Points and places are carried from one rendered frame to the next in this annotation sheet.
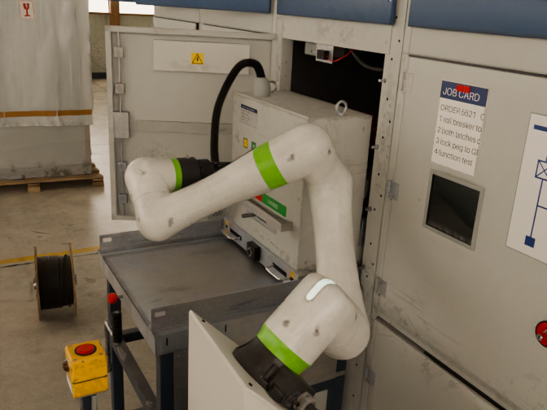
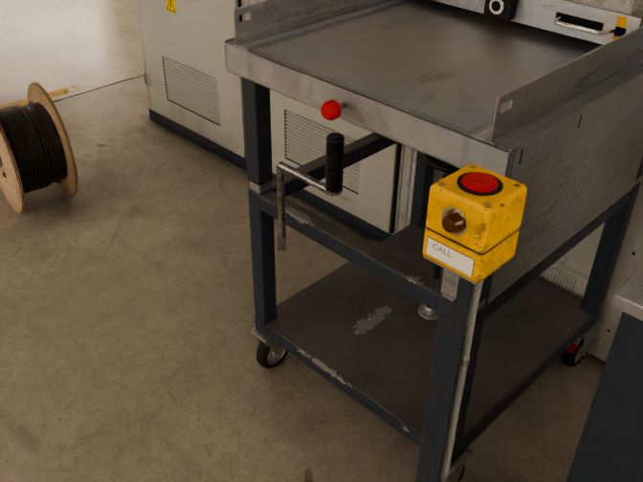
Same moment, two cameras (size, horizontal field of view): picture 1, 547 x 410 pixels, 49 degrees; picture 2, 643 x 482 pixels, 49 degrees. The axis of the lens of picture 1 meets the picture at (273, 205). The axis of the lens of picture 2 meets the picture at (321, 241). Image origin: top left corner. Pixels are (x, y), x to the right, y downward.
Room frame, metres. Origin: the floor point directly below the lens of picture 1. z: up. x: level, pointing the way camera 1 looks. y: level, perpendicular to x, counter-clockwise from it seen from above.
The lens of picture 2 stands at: (0.61, 0.77, 1.28)
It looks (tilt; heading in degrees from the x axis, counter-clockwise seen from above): 34 degrees down; 344
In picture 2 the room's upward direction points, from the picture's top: 1 degrees clockwise
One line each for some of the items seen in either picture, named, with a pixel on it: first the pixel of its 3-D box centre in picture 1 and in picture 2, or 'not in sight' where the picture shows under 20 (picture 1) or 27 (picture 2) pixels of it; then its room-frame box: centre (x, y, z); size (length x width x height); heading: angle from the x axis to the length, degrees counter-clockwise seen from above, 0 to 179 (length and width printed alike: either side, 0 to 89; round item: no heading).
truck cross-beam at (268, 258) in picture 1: (262, 250); (510, 1); (1.87, 0.03, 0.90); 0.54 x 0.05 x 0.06; 30
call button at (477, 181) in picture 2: (85, 351); (479, 186); (1.21, 0.42, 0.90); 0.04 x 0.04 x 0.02
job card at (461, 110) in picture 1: (457, 128); not in sight; (1.43, -0.43, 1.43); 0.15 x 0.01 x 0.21; 30
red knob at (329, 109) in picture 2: (115, 297); (335, 108); (1.62, 0.46, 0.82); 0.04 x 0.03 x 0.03; 120
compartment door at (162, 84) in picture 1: (193, 129); not in sight; (2.27, 0.32, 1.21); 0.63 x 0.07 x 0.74; 94
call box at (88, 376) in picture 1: (86, 368); (473, 221); (1.21, 0.42, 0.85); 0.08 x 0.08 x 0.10; 30
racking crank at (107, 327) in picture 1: (112, 343); (306, 197); (1.68, 0.49, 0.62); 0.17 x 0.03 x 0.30; 29
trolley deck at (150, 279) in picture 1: (224, 276); (464, 54); (1.80, 0.15, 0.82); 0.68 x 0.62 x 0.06; 120
